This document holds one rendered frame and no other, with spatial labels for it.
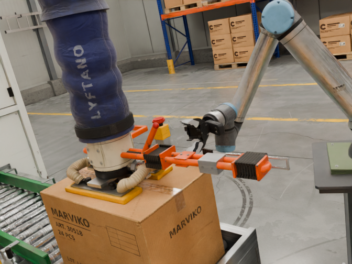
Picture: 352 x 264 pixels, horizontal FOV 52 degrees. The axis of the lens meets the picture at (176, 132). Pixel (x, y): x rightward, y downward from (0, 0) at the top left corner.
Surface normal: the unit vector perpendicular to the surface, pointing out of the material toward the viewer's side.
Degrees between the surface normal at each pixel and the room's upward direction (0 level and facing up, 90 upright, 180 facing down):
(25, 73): 90
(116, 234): 90
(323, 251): 0
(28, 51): 90
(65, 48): 77
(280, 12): 86
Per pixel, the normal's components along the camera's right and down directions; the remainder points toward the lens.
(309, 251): -0.19, -0.93
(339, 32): -0.58, 0.37
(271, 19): -0.40, 0.29
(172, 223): 0.77, 0.05
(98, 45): 0.54, -0.08
